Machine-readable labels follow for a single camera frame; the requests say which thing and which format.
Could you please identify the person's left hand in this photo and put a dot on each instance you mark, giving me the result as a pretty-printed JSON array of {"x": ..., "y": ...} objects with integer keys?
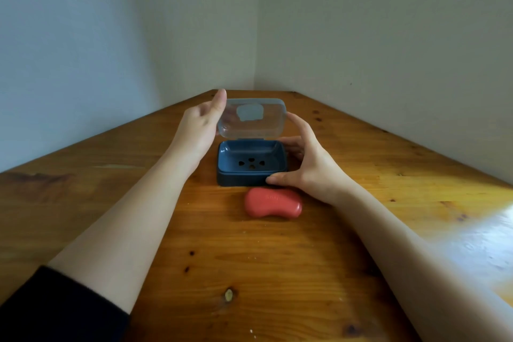
[{"x": 196, "y": 129}]

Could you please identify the person's right hand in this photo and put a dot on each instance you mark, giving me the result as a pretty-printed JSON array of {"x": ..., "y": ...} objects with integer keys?
[{"x": 316, "y": 169}]

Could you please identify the person's right thumb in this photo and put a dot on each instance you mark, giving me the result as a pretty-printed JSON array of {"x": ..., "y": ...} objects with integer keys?
[{"x": 284, "y": 179}]

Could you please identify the person's left thumb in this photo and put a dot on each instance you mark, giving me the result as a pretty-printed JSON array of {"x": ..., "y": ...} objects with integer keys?
[{"x": 219, "y": 102}]

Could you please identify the blue soap box clear lid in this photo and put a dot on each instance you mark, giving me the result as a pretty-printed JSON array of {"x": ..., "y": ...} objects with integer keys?
[{"x": 251, "y": 161}]

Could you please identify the person's left forearm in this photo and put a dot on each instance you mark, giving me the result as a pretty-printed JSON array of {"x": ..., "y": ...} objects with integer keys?
[{"x": 132, "y": 217}]

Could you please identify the person's right forearm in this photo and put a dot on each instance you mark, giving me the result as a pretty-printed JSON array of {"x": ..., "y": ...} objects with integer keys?
[{"x": 404, "y": 261}]

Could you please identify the red soap bar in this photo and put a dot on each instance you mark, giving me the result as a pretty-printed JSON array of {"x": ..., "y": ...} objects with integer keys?
[{"x": 273, "y": 203}]

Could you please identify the black sleeve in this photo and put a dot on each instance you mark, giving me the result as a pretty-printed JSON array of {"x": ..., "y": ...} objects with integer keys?
[{"x": 60, "y": 309}]

